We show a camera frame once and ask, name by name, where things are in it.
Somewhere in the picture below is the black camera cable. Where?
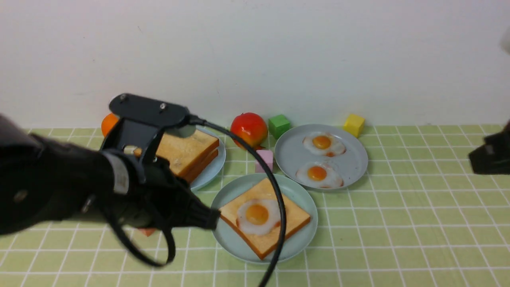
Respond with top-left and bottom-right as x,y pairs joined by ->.
187,116 -> 287,287

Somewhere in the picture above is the fried egg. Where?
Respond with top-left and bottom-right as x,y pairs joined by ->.
295,162 -> 344,189
302,132 -> 346,157
235,199 -> 281,236

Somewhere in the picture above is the green checkered tablecloth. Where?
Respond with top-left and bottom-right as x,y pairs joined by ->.
0,125 -> 510,287

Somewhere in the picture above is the orange red cube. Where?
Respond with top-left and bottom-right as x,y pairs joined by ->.
138,228 -> 157,237

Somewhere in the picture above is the fried egg middle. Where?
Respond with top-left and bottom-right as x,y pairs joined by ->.
295,162 -> 344,189

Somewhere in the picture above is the light blue bread plate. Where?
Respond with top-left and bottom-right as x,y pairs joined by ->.
190,126 -> 227,194

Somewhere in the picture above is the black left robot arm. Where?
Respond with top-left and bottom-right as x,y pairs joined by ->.
1,115 -> 220,235

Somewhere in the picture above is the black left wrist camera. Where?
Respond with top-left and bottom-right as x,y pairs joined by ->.
101,93 -> 196,165

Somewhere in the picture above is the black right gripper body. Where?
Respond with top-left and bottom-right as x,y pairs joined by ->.
468,122 -> 510,175

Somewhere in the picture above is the grey egg plate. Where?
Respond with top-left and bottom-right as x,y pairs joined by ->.
275,124 -> 368,191

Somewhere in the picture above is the green cube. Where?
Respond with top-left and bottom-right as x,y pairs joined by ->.
268,114 -> 291,140

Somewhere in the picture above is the yellow cube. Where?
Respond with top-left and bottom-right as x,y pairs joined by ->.
343,114 -> 365,138

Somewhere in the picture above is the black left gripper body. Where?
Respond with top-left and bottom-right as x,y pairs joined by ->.
116,150 -> 221,231

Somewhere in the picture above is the fried egg front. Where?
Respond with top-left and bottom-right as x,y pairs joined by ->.
235,199 -> 281,236

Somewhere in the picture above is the toast slice stack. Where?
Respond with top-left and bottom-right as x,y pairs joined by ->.
181,149 -> 219,184
156,130 -> 219,178

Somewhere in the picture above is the pink cube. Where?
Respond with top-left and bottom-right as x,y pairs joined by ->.
255,149 -> 274,173

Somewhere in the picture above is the fried egg rear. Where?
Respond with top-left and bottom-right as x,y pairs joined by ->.
302,132 -> 346,157

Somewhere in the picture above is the red yellow apple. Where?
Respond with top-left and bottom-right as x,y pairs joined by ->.
230,112 -> 269,150

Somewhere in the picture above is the light blue centre plate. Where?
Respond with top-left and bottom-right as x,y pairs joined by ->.
210,173 -> 318,265

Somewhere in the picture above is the orange fruit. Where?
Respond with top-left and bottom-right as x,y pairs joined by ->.
101,113 -> 119,138

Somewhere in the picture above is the toast slice stack bottom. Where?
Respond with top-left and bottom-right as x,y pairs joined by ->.
181,149 -> 219,184

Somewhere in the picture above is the toast slice stack top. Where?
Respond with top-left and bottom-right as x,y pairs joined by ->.
156,130 -> 219,178

